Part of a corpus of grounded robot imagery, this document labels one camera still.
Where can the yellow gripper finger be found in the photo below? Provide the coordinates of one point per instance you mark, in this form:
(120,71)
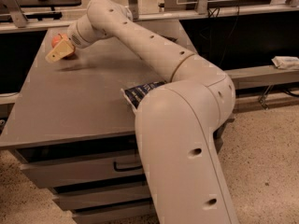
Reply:
(50,57)

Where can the red apple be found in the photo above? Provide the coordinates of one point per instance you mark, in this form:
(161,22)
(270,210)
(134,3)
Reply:
(62,46)

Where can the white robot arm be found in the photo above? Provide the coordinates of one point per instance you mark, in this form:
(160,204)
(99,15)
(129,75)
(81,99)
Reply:
(174,123)

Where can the grey drawer cabinet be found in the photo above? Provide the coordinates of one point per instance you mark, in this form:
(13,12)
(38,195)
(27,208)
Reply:
(65,106)

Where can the blue chip bag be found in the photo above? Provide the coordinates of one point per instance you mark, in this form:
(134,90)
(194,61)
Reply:
(135,95)

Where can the black remote control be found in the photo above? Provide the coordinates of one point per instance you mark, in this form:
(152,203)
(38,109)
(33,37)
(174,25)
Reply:
(172,39)

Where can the top grey drawer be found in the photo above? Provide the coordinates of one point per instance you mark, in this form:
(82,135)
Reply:
(84,168)

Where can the grey drawer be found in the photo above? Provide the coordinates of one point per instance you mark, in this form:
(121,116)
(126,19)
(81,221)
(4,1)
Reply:
(84,168)
(114,212)
(102,196)

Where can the middle grey drawer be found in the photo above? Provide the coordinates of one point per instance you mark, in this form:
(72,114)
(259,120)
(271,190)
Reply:
(102,196)

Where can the bottom grey drawer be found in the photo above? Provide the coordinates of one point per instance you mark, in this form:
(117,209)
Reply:
(114,212)

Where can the white crumpled cloth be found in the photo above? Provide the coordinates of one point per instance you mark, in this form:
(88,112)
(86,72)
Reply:
(286,62)

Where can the metal railing frame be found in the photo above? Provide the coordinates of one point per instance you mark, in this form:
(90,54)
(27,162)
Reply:
(15,17)

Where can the black drawer handle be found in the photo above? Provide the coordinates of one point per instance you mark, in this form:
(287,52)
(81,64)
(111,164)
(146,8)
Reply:
(117,168)

